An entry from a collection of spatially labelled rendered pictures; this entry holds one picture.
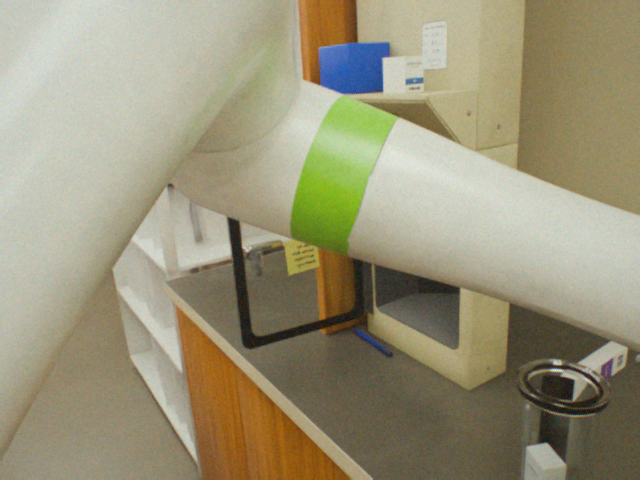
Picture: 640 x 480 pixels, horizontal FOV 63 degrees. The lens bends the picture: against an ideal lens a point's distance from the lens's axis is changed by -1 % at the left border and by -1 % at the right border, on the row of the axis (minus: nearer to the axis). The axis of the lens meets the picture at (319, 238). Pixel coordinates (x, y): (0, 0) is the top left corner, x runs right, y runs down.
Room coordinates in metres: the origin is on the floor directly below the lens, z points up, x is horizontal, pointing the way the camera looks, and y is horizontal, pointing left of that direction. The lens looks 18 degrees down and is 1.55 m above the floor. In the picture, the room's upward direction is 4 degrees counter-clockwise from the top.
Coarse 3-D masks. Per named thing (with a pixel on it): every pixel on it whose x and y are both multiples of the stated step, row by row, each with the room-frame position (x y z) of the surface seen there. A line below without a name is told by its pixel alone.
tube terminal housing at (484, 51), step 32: (384, 0) 1.08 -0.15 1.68; (416, 0) 1.00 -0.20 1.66; (448, 0) 0.94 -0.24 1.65; (480, 0) 0.88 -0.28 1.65; (512, 0) 0.92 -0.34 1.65; (384, 32) 1.08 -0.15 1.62; (416, 32) 1.00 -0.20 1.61; (448, 32) 0.94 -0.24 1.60; (480, 32) 0.88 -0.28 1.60; (512, 32) 0.92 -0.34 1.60; (448, 64) 0.94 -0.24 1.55; (480, 64) 0.88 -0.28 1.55; (512, 64) 0.93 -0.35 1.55; (480, 96) 0.88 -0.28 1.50; (512, 96) 0.93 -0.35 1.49; (480, 128) 0.88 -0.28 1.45; (512, 128) 0.93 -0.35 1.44; (512, 160) 0.93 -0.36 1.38; (384, 320) 1.10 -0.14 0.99; (480, 320) 0.89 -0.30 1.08; (416, 352) 1.01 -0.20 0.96; (448, 352) 0.93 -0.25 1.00; (480, 352) 0.90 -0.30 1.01; (480, 384) 0.90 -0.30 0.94
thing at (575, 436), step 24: (552, 360) 0.61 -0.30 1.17; (528, 384) 0.56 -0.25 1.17; (552, 384) 0.60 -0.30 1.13; (576, 384) 0.59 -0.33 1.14; (600, 384) 0.55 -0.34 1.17; (528, 408) 0.55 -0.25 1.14; (576, 408) 0.51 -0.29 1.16; (528, 432) 0.55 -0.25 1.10; (552, 432) 0.53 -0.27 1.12; (576, 432) 0.52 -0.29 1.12; (528, 456) 0.55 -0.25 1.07; (552, 456) 0.52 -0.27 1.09; (576, 456) 0.52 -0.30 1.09
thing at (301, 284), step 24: (264, 240) 1.03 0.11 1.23; (288, 240) 1.06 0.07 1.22; (264, 264) 1.03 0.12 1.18; (288, 264) 1.05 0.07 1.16; (312, 264) 1.08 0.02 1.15; (336, 264) 1.10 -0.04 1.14; (264, 288) 1.03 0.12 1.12; (288, 288) 1.05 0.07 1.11; (312, 288) 1.08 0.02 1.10; (336, 288) 1.10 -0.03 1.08; (264, 312) 1.03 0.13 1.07; (288, 312) 1.05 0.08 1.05; (312, 312) 1.07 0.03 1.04; (336, 312) 1.10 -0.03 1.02
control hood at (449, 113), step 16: (352, 96) 0.99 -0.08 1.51; (368, 96) 0.95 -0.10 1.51; (384, 96) 0.91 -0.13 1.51; (400, 96) 0.88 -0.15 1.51; (416, 96) 0.84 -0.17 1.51; (432, 96) 0.83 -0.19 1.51; (448, 96) 0.84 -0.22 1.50; (464, 96) 0.86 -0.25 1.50; (400, 112) 0.90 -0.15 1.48; (416, 112) 0.87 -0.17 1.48; (432, 112) 0.83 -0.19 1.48; (448, 112) 0.84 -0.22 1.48; (464, 112) 0.86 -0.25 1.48; (432, 128) 0.87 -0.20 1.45; (448, 128) 0.85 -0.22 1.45; (464, 128) 0.86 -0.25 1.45; (464, 144) 0.86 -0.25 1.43
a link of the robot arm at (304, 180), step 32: (320, 96) 0.38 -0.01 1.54; (288, 128) 0.36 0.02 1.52; (320, 128) 0.36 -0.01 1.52; (352, 128) 0.36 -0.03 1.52; (384, 128) 0.36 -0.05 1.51; (192, 160) 0.35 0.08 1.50; (224, 160) 0.35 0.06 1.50; (256, 160) 0.36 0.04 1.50; (288, 160) 0.35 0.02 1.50; (320, 160) 0.35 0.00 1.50; (352, 160) 0.35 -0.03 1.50; (192, 192) 0.39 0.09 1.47; (224, 192) 0.37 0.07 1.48; (256, 192) 0.36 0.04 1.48; (288, 192) 0.35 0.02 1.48; (320, 192) 0.35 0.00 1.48; (352, 192) 0.34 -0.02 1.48; (256, 224) 0.38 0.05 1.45; (288, 224) 0.36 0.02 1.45; (320, 224) 0.35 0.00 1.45; (352, 224) 0.34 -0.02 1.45
